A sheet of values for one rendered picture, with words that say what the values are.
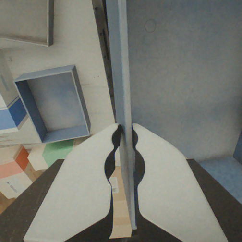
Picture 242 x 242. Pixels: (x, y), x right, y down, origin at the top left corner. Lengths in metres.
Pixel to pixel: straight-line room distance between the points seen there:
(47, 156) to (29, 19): 0.39
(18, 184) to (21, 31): 0.48
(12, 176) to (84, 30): 0.51
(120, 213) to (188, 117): 0.52
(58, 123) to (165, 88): 0.48
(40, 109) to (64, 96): 0.09
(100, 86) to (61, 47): 0.15
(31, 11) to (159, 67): 0.43
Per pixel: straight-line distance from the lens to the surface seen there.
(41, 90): 0.58
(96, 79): 0.54
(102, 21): 0.29
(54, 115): 0.60
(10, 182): 0.72
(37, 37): 0.54
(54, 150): 0.62
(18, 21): 0.55
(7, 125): 0.56
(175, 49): 0.17
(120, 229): 0.76
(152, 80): 0.17
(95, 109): 0.58
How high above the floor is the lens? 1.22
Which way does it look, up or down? 60 degrees down
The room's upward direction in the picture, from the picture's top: 167 degrees clockwise
